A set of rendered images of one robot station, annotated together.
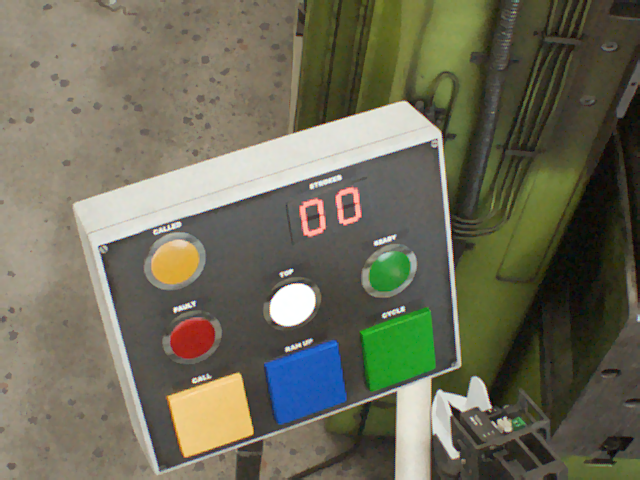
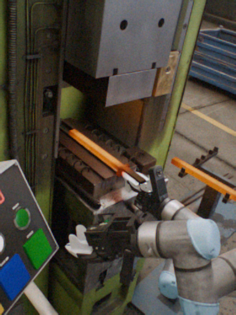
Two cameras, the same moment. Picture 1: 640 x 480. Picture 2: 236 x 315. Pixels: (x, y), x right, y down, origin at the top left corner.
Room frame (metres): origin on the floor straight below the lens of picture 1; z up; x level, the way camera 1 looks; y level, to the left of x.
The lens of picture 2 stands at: (-0.01, 0.20, 1.72)
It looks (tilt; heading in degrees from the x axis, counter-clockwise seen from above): 33 degrees down; 319
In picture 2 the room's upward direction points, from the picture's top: 10 degrees clockwise
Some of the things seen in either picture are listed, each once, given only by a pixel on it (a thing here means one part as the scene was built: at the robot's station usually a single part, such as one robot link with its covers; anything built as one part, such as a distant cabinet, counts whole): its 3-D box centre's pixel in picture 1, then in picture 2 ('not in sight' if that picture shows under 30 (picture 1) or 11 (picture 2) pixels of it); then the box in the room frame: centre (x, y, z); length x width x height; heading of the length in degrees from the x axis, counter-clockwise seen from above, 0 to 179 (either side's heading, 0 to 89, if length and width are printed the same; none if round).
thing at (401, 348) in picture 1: (397, 348); (37, 248); (0.57, -0.09, 1.01); 0.07 x 0.05 x 0.07; 121
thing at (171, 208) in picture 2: not in sight; (173, 211); (0.53, -0.54, 0.99); 0.08 x 0.05 x 0.08; 96
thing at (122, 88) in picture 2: not in sight; (90, 64); (0.98, -0.46, 1.32); 0.42 x 0.20 x 0.10; 6
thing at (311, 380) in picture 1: (304, 380); (12, 276); (0.52, 0.00, 1.01); 0.07 x 0.05 x 0.07; 121
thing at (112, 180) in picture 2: not in sight; (80, 152); (0.98, -0.46, 0.96); 0.42 x 0.20 x 0.09; 6
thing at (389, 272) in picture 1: (389, 271); (21, 218); (0.61, -0.06, 1.09); 0.05 x 0.03 x 0.04; 96
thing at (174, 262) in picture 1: (174, 261); not in sight; (0.54, 0.13, 1.16); 0.05 x 0.03 x 0.04; 96
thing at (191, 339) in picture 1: (192, 337); not in sight; (0.51, 0.11, 1.09); 0.05 x 0.03 x 0.04; 96
